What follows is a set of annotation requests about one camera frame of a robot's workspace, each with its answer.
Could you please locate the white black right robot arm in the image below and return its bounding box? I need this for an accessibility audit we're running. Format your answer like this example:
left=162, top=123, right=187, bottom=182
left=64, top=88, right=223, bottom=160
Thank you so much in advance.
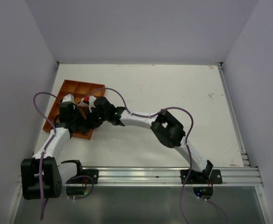
left=79, top=96, right=213, bottom=183

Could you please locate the orange wooden compartment tray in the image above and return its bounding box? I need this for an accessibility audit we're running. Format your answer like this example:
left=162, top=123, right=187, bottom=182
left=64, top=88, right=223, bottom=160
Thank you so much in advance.
left=43, top=80, right=105, bottom=140

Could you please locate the pink rolled underwear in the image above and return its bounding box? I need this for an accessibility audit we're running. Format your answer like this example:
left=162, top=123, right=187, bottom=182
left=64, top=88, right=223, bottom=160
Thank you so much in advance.
left=78, top=98, right=89, bottom=107

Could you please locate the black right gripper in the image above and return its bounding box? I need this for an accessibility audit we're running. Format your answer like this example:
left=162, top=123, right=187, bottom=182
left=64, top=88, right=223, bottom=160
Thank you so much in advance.
left=85, top=106, right=109, bottom=129

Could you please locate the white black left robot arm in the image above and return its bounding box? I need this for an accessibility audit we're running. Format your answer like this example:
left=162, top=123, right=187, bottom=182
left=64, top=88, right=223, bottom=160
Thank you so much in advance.
left=21, top=102, right=86, bottom=200

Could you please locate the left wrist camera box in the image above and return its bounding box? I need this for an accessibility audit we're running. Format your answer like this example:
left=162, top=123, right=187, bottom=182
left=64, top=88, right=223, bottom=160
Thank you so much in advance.
left=61, top=94, right=75, bottom=103

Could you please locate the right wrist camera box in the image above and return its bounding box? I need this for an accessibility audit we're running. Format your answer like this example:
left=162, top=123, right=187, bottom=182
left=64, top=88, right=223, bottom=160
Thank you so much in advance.
left=83, top=96, right=97, bottom=112

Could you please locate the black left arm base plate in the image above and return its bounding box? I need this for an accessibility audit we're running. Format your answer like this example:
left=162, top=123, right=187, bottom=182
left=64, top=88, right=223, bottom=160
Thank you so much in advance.
left=66, top=169, right=99, bottom=185

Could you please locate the aluminium frame rail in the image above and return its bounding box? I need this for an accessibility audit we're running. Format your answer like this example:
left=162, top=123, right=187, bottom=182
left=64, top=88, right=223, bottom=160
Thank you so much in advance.
left=83, top=167, right=263, bottom=187

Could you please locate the olive underwear with cream waistband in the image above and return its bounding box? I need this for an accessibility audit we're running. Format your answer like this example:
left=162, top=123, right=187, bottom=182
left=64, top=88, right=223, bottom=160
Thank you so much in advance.
left=77, top=125, right=92, bottom=135

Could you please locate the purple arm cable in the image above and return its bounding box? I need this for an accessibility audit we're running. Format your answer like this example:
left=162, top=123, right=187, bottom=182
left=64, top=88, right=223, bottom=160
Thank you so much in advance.
left=88, top=87, right=228, bottom=224
left=33, top=92, right=65, bottom=221

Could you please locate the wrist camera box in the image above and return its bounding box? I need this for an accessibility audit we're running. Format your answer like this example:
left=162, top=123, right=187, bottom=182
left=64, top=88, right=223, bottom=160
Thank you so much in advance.
left=61, top=94, right=75, bottom=103
left=83, top=96, right=97, bottom=112

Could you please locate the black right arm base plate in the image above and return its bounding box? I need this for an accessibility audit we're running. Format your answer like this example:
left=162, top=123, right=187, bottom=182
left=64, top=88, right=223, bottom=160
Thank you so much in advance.
left=186, top=169, right=223, bottom=184

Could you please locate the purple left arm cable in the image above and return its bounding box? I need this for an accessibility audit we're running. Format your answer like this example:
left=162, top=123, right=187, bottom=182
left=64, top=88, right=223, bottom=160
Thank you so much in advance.
left=33, top=92, right=65, bottom=221

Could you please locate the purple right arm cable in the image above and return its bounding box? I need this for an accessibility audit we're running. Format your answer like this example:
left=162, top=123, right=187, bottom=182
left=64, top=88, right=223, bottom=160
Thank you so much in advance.
left=88, top=87, right=228, bottom=224

